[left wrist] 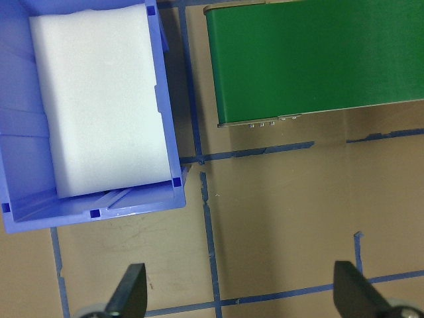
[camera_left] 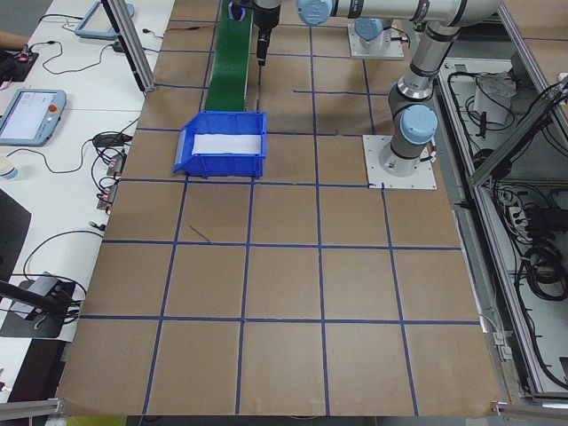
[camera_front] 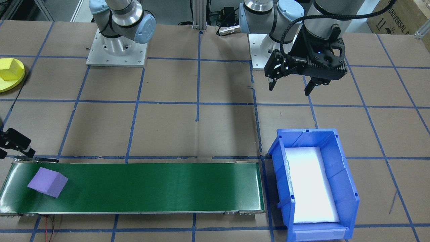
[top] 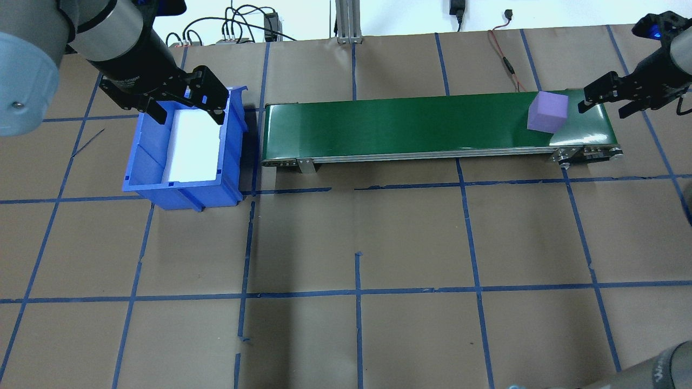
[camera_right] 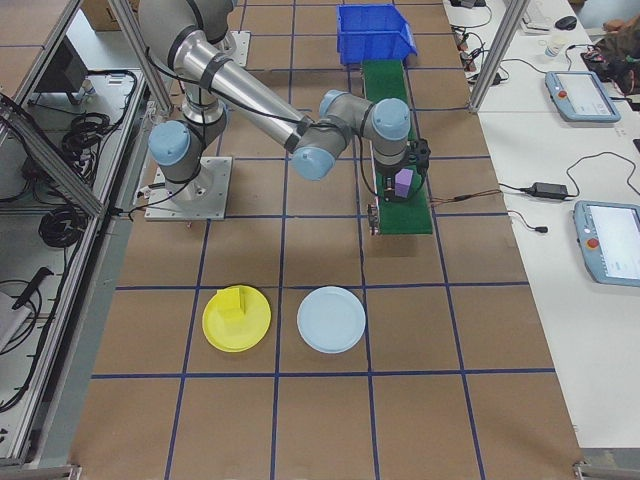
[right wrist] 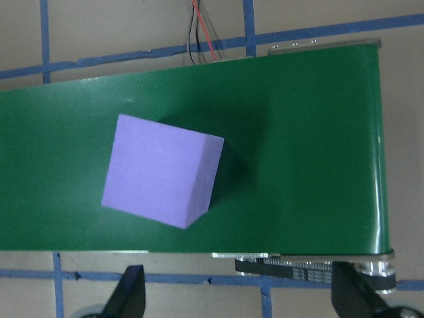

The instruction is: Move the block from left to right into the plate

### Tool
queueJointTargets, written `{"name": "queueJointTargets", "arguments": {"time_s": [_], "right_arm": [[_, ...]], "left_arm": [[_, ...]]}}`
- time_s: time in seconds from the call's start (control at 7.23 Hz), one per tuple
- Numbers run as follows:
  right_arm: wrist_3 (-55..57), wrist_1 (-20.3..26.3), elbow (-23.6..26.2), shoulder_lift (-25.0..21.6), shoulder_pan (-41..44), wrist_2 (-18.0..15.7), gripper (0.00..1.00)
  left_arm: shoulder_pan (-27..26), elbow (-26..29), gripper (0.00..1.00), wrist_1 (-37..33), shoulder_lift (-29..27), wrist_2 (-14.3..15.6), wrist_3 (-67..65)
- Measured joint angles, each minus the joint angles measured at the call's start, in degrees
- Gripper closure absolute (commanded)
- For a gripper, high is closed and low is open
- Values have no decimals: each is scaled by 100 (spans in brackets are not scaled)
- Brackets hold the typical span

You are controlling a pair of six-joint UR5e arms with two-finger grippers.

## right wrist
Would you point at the purple foam cube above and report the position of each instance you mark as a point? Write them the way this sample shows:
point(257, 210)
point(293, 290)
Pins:
point(159, 172)

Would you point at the green conveyor belt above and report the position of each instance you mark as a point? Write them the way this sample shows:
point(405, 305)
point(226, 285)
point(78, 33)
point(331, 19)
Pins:
point(298, 149)

